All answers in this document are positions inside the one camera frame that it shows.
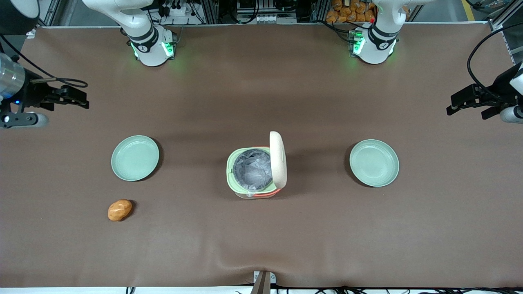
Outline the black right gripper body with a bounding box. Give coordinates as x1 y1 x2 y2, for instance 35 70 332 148
16 77 63 112

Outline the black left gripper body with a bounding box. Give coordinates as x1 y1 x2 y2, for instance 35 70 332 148
472 61 523 109

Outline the cream rice cooker orange trim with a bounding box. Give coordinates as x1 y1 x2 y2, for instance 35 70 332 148
226 131 288 200

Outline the pale green plate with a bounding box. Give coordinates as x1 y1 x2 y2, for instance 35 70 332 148
111 135 160 182
349 139 400 187

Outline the orange-brown bread roll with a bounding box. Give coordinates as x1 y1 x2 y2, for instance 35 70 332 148
107 199 133 222

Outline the white power strip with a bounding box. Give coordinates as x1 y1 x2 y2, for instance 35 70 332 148
162 3 193 18

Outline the pile of orange bread rolls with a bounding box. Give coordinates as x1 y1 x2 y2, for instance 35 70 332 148
325 0 377 24

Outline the crinkled grey pot liner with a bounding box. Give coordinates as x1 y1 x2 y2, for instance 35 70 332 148
232 149 273 193

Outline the black equipment box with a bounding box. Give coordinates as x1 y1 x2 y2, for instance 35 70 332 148
236 0 297 24

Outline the brown table mat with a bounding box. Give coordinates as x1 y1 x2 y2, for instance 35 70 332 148
0 24 523 289

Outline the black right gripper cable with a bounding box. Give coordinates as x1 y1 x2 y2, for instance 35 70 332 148
0 34 89 89

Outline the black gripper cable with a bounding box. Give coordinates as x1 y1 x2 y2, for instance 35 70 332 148
467 22 523 103
0 34 89 89

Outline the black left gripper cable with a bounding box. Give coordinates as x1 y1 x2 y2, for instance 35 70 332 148
467 22 523 103

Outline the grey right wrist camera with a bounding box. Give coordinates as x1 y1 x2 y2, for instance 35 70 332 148
0 112 49 129

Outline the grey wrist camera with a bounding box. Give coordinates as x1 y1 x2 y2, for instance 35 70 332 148
500 105 523 124
0 112 49 129

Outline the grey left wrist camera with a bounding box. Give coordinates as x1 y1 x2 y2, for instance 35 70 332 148
500 105 523 124

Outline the aluminium frame post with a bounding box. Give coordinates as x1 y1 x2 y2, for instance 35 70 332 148
462 0 523 66

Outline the grey metal camera bracket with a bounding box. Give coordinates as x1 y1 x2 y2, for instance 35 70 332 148
250 270 277 294

